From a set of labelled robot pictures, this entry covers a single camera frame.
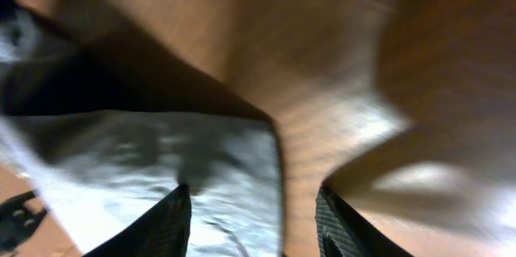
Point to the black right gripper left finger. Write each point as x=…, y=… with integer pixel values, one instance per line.
x=163, y=231

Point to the grey shorts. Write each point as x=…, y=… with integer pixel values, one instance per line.
x=98, y=172

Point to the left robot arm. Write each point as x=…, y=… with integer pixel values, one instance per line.
x=45, y=72

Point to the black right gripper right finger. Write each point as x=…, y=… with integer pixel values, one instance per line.
x=343, y=232

